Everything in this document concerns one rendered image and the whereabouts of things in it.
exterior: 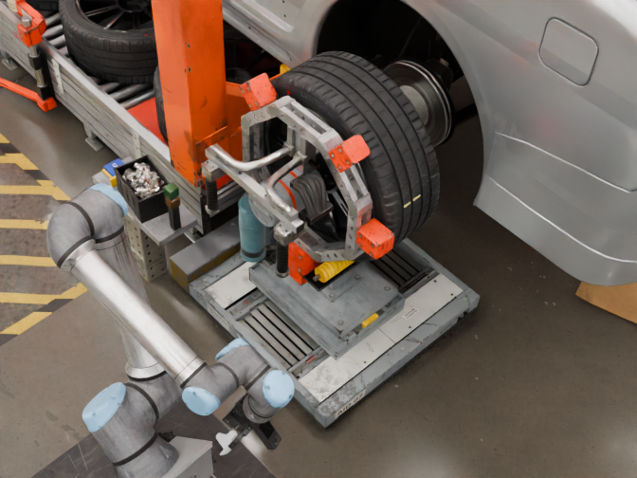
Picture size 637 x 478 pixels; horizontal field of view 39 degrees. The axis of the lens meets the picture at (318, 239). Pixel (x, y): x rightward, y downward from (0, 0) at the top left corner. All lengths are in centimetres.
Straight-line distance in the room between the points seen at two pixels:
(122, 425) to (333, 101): 110
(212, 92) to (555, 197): 117
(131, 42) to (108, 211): 165
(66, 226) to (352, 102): 89
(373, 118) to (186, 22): 65
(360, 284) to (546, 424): 85
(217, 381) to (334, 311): 107
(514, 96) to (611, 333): 140
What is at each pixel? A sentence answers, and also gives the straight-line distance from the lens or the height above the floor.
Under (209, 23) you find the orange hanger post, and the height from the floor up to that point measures 119.
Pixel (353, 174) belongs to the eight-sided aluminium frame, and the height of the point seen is 103.
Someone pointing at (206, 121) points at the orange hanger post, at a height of 81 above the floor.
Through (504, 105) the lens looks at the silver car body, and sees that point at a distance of 272.
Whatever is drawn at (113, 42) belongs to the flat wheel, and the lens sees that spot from 406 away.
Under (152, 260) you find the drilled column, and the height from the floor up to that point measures 12.
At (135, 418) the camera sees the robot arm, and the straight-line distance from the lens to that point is 270.
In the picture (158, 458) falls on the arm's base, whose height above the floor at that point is 52.
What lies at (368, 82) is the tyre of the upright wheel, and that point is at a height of 118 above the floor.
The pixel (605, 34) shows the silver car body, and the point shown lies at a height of 157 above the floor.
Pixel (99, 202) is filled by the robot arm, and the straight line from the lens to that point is 249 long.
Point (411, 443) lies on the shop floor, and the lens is 334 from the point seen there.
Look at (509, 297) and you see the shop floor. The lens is 378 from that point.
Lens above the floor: 292
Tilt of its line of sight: 49 degrees down
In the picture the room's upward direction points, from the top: 3 degrees clockwise
